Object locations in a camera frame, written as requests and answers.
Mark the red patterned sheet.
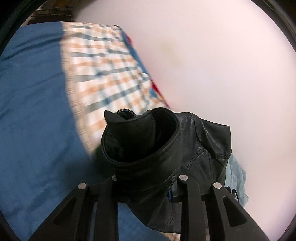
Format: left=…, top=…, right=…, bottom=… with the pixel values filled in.
left=150, top=79, right=171, bottom=108

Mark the black leather jacket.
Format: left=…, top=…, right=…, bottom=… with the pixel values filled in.
left=101, top=108, right=232, bottom=234

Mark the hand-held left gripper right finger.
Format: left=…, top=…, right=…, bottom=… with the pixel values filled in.
left=170, top=174, right=270, bottom=241

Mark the blue striped plaid bedsheet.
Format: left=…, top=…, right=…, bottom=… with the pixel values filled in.
left=0, top=21, right=171, bottom=241

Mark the teal crumpled blanket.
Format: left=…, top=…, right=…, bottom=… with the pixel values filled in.
left=225, top=154, right=249, bottom=207

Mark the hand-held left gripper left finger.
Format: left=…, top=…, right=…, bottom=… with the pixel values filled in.
left=29, top=175, right=119, bottom=241

